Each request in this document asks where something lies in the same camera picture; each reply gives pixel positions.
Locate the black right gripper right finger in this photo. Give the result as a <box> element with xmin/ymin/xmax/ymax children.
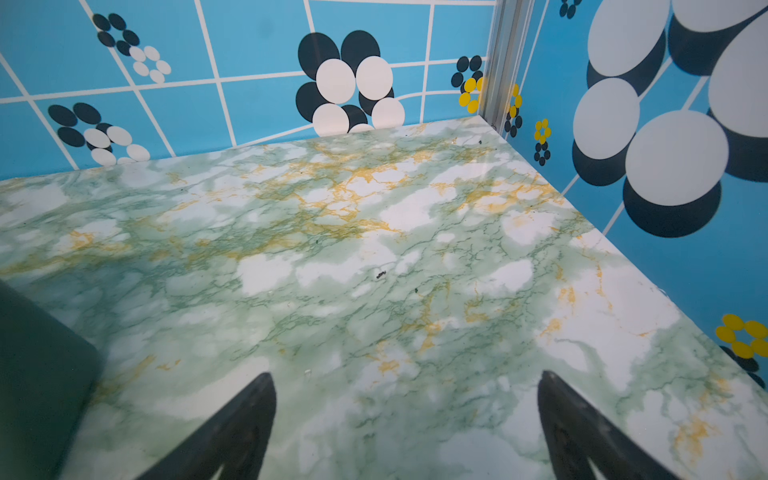
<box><xmin>537</xmin><ymin>370</ymin><xmax>677</xmax><ymax>479</ymax></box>

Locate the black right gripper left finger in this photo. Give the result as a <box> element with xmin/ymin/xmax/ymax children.
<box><xmin>140</xmin><ymin>372</ymin><xmax>277</xmax><ymax>479</ymax></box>

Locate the green compartment tray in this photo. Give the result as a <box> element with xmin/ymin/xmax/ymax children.
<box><xmin>1</xmin><ymin>283</ymin><xmax>101</xmax><ymax>479</ymax></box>

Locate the aluminium corner post right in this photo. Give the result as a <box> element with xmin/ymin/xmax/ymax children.
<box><xmin>479</xmin><ymin>0</ymin><xmax>535</xmax><ymax>135</ymax></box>

